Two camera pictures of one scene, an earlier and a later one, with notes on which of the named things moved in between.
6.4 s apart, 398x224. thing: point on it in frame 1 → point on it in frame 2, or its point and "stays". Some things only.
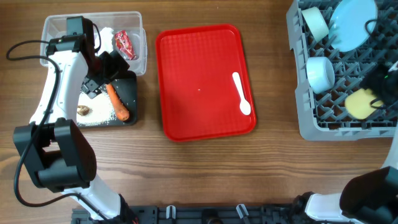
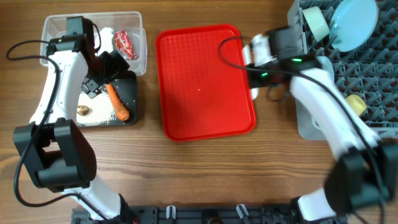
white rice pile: x=102 y=110 stays
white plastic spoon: x=245 y=106 → x=254 y=92
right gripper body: x=380 y=81 → x=257 y=78
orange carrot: x=122 y=112 stays
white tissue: x=106 y=42 stays
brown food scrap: x=83 y=110 stays
